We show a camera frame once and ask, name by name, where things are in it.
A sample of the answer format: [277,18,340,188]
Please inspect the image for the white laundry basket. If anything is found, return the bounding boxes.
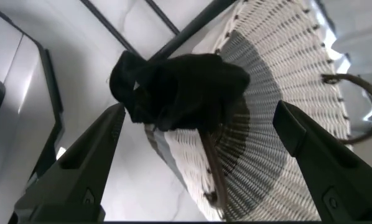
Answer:
[144,0,372,222]

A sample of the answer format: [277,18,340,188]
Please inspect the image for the black garment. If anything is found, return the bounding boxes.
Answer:
[109,50,251,133]

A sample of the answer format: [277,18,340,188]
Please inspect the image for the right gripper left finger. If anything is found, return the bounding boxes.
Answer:
[8,102,126,223]

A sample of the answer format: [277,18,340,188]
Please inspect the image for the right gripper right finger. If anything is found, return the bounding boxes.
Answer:
[272,100,372,223]

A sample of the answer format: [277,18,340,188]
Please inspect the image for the black clothes rack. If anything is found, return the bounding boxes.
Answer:
[80,0,236,62]

